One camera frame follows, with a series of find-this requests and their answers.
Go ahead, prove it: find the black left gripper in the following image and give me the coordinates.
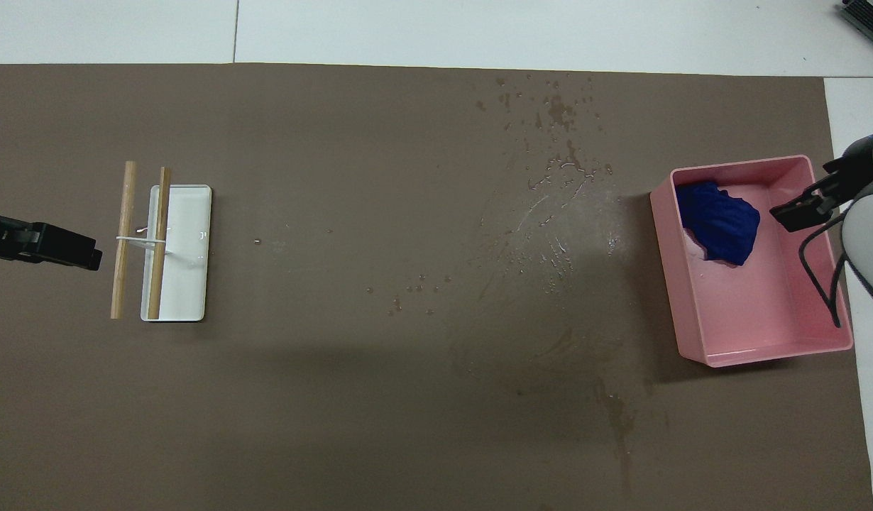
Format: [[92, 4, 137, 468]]
[[0, 192, 103, 271]]

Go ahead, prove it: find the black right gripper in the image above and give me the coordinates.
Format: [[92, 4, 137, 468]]
[[769, 133, 873, 233]]

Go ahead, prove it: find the blue towel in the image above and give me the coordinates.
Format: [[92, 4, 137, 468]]
[[674, 181, 762, 268]]

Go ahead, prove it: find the wooden rod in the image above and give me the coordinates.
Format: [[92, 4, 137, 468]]
[[146, 166, 173, 321], [109, 160, 138, 320]]

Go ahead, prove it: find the pink plastic bin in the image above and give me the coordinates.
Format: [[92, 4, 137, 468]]
[[649, 155, 855, 368]]

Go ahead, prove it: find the white rack base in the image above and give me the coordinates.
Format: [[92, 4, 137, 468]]
[[140, 184, 214, 324]]

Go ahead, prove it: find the brown table mat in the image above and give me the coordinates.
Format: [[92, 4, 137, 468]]
[[0, 62, 873, 511]]

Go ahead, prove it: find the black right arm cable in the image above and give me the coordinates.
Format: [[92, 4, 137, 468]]
[[798, 211, 851, 329]]

